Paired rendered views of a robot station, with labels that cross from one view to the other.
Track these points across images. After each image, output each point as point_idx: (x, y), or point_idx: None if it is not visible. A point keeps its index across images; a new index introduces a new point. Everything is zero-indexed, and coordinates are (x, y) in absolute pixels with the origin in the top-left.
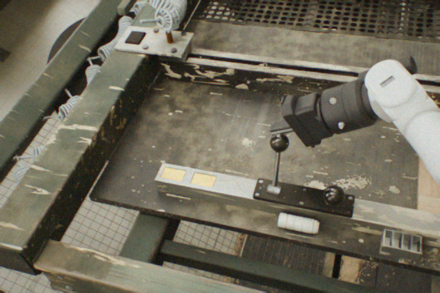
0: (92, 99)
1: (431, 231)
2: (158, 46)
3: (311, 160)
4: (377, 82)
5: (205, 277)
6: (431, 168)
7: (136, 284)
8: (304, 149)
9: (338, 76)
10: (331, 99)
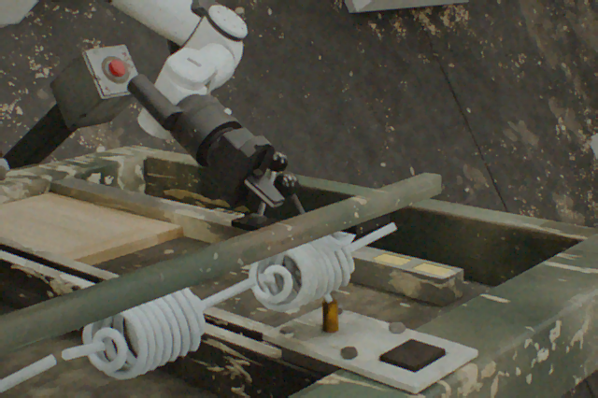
0: (548, 293)
1: (192, 206)
2: (364, 328)
3: (223, 280)
4: (198, 68)
5: (435, 210)
6: (231, 65)
7: (512, 215)
8: (220, 290)
9: (91, 271)
10: (228, 110)
